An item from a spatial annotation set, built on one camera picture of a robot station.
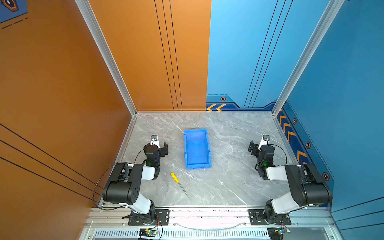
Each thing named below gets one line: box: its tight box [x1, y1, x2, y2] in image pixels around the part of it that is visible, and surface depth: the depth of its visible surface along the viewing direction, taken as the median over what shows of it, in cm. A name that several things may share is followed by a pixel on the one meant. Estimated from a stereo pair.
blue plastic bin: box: [184, 128, 212, 170], surface depth 99 cm
